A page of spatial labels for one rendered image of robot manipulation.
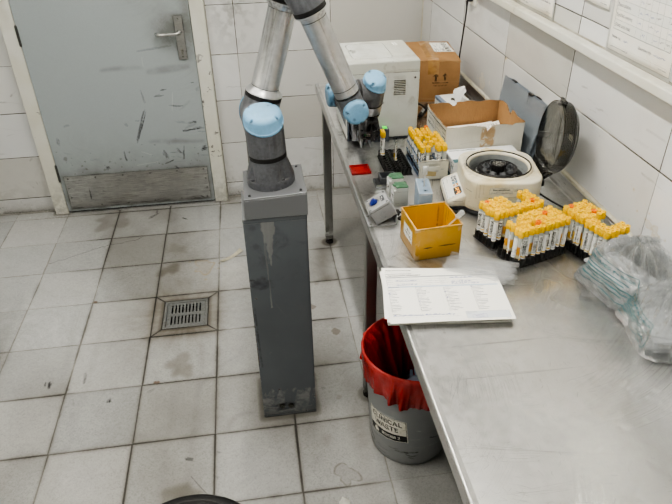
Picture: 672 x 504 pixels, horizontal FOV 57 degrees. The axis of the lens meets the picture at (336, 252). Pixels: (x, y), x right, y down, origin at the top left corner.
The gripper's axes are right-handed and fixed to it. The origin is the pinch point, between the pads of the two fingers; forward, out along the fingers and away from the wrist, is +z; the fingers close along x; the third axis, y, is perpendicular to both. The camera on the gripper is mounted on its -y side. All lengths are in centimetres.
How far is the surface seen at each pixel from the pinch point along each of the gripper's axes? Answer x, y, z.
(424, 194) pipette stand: 8, 44, -31
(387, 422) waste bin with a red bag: -4, 96, 27
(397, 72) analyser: 14.6, -20.3, -12.4
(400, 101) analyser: 16.2, -14.7, -3.0
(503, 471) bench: 0, 125, -67
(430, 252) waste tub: 5, 64, -34
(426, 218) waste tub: 7, 52, -31
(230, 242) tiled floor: -57, -30, 124
